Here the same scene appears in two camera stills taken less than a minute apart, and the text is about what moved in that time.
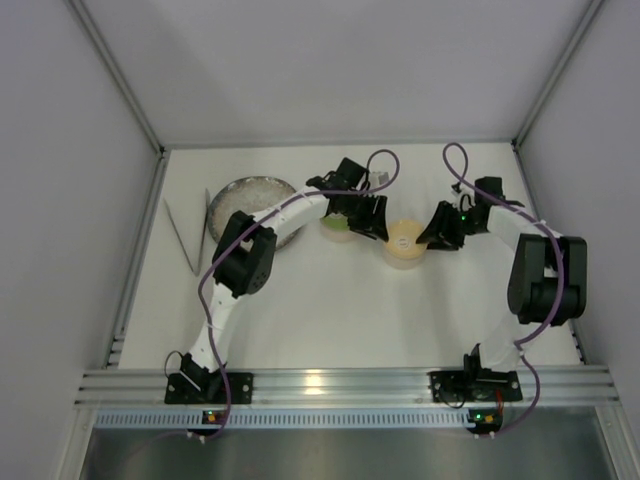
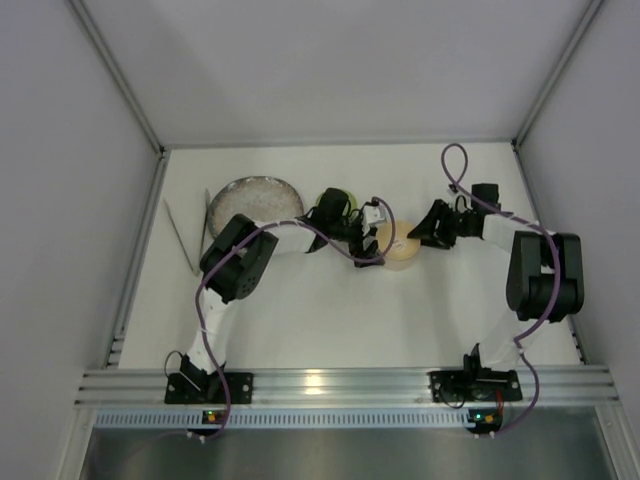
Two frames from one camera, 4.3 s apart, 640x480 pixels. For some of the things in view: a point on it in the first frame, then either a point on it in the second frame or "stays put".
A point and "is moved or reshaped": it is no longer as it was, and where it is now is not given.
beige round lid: [402, 242] stays put
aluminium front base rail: [560, 389] stays put
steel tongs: [208, 200] stays put
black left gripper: [364, 207] → [360, 240]
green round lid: [335, 221] is moved or reshaped
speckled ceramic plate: [249, 194] stays put
